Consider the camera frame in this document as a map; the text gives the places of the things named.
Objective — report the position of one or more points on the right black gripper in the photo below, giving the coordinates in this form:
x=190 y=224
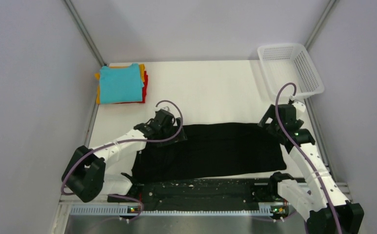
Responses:
x=271 y=113

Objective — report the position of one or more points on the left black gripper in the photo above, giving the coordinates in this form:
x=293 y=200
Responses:
x=181 y=137

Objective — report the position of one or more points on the black t-shirt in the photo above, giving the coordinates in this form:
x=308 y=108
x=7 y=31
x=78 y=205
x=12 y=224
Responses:
x=210 y=150

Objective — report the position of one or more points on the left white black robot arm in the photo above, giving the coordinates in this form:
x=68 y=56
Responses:
x=88 y=173

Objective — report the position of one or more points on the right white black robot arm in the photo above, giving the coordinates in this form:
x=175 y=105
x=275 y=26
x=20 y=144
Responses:
x=324 y=207

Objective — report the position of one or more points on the white plastic basket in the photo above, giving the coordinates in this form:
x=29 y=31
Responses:
x=289 y=62

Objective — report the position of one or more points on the folded yellow t-shirt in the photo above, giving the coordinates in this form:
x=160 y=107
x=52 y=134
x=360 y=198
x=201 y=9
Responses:
x=97 y=93

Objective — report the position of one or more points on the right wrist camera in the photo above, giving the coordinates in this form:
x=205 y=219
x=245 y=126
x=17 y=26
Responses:
x=299 y=106

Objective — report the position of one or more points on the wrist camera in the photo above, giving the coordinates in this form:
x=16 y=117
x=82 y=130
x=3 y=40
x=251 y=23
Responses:
x=166 y=108
x=299 y=106

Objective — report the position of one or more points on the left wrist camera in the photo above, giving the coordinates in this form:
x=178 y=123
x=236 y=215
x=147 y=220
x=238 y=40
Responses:
x=166 y=108

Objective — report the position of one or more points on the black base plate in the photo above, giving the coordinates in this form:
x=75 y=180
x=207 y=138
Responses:
x=206 y=195

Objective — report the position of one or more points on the white slotted cable duct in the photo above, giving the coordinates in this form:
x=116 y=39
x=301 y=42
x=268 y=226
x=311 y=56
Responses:
x=123 y=210

